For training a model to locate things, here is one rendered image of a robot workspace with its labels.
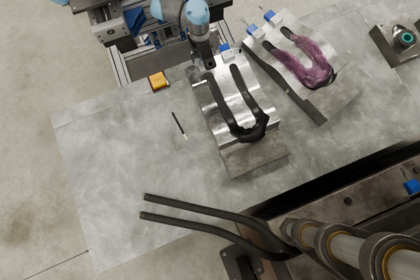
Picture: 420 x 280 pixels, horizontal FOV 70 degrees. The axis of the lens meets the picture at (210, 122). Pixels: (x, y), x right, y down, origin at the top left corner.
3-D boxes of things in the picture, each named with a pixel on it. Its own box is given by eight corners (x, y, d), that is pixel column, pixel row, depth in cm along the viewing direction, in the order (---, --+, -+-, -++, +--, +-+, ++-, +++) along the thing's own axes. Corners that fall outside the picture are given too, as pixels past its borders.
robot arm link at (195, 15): (186, -8, 95) (212, -1, 94) (189, 14, 105) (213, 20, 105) (178, 13, 93) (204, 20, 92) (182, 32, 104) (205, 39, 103)
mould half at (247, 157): (186, 76, 137) (183, 63, 124) (239, 55, 139) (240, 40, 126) (230, 179, 125) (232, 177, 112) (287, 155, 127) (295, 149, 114)
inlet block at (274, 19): (254, 12, 141) (255, 5, 136) (262, 6, 142) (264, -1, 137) (273, 30, 139) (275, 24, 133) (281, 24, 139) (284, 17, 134)
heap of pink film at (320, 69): (265, 54, 132) (269, 45, 125) (295, 30, 135) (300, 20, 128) (308, 96, 127) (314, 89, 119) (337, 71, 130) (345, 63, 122)
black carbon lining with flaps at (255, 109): (202, 77, 129) (202, 67, 120) (237, 63, 130) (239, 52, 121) (235, 150, 121) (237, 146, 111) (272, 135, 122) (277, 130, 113)
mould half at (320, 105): (241, 47, 140) (243, 34, 129) (282, 15, 144) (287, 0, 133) (319, 127, 129) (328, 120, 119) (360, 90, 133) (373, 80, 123)
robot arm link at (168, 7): (162, -5, 106) (192, 3, 105) (151, 22, 103) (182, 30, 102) (159, -21, 98) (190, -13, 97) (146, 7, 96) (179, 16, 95)
